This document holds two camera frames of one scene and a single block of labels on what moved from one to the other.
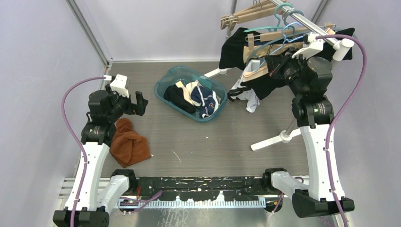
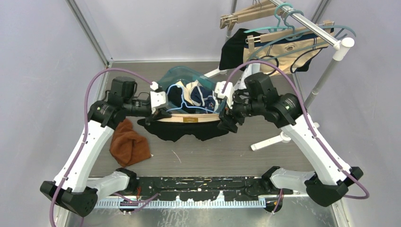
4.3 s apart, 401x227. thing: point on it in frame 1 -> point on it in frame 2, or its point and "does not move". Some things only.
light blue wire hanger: x=284 y=39 -> x=183 y=102
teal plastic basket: x=200 y=97 does not move
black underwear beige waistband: x=235 y=40 -> x=175 y=131
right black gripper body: x=291 y=67 -> x=240 y=109
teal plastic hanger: x=277 y=16 does not move
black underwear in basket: x=175 y=95 does not move
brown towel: x=128 y=146 does not move
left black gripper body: x=121 y=105 -> x=139 y=108
